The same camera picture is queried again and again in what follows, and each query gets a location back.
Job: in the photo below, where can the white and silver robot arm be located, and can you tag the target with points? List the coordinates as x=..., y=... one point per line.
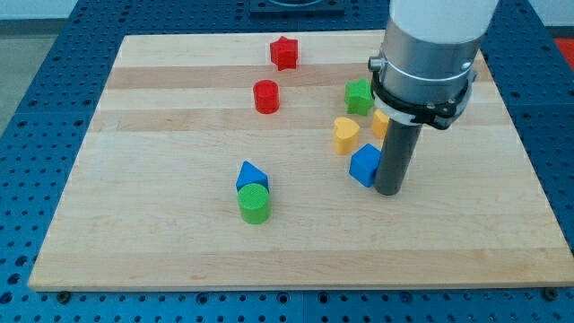
x=423, y=73

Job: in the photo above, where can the blue cube block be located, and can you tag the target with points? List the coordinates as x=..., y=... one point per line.
x=364, y=165

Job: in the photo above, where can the blue triangle block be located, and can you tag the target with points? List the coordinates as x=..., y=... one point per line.
x=250, y=174

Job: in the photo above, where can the green cylinder block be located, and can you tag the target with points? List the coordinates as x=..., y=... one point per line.
x=254, y=203

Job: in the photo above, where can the wooden board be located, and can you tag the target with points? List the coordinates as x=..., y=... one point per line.
x=151, y=201

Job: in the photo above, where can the yellow heart block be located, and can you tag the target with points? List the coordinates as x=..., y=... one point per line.
x=346, y=135

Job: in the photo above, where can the red cylinder block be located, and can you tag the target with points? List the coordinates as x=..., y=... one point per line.
x=266, y=96

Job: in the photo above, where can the green star block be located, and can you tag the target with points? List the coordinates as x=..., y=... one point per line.
x=358, y=98

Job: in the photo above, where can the yellow block behind rod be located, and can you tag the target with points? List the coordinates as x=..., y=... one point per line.
x=379, y=124

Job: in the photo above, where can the red star block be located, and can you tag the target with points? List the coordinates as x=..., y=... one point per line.
x=284, y=53

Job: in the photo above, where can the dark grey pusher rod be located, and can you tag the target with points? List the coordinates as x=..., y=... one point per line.
x=396, y=154

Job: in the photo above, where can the dark blue base plate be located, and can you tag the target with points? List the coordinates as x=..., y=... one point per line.
x=266, y=8

